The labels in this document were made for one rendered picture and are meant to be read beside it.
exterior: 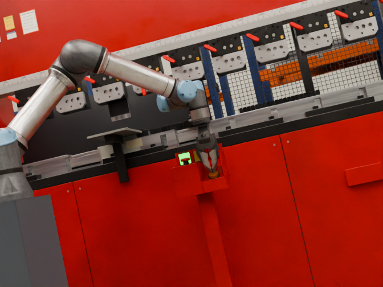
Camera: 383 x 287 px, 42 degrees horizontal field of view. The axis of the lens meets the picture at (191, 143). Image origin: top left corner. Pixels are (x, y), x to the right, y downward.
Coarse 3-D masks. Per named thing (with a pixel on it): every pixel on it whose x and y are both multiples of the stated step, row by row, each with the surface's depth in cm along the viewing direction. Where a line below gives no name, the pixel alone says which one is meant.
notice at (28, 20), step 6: (24, 12) 252; (30, 12) 251; (24, 18) 252; (30, 18) 251; (24, 24) 252; (30, 24) 251; (36, 24) 251; (24, 30) 252; (30, 30) 251; (36, 30) 250
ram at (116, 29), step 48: (0, 0) 254; (48, 0) 250; (96, 0) 246; (144, 0) 242; (192, 0) 238; (240, 0) 234; (288, 0) 231; (336, 0) 227; (0, 48) 253; (48, 48) 249; (0, 96) 256
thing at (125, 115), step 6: (108, 102) 246; (114, 102) 246; (120, 102) 246; (126, 102) 245; (108, 108) 246; (114, 108) 246; (120, 108) 245; (126, 108) 245; (114, 114) 246; (120, 114) 245; (126, 114) 246; (114, 120) 247
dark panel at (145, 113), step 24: (144, 96) 296; (48, 120) 306; (72, 120) 303; (96, 120) 301; (120, 120) 298; (144, 120) 296; (168, 120) 294; (48, 144) 305; (72, 144) 303; (96, 144) 300
